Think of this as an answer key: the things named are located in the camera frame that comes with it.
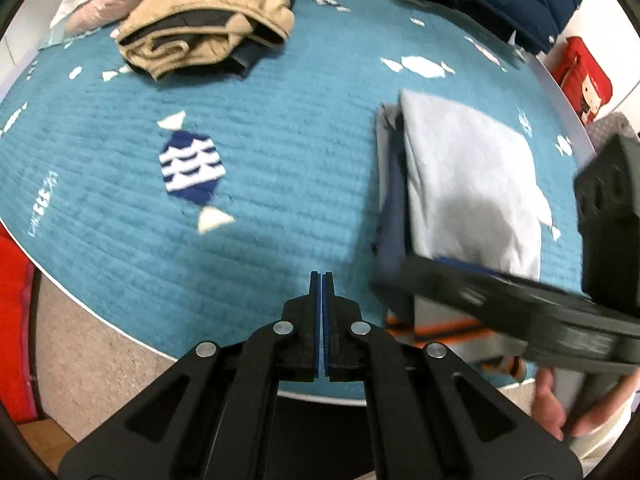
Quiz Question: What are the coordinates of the person's right forearm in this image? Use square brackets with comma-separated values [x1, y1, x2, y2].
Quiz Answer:
[570, 390, 636, 471]

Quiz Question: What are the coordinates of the grey patterned rug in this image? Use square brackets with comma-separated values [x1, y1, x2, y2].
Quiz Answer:
[585, 112, 640, 161]

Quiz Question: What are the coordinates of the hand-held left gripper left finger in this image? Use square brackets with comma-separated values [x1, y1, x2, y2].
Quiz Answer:
[57, 271, 324, 480]

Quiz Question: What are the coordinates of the cardboard box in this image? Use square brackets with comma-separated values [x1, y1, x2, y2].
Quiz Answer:
[17, 417, 78, 466]

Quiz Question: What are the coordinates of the red bag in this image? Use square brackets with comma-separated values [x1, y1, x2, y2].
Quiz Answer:
[552, 36, 613, 126]

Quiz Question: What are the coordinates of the person's right hand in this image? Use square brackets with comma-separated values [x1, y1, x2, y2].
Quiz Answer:
[530, 365, 636, 443]

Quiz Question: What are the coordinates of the teal fish print blanket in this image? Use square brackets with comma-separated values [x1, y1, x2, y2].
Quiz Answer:
[0, 0, 598, 406]

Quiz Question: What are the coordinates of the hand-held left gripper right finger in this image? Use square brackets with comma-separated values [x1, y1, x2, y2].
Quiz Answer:
[322, 271, 585, 480]

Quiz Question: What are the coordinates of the navy and grey jacket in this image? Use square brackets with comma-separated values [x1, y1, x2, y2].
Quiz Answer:
[372, 87, 556, 386]

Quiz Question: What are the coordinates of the red fabric object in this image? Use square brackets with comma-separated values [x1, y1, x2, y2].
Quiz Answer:
[0, 232, 38, 426]

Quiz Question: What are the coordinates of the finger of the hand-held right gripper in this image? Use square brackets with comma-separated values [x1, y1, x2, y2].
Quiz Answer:
[369, 255, 551, 356]

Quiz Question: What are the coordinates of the pale blue cloth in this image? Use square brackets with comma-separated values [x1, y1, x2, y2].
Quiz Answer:
[49, 0, 113, 43]

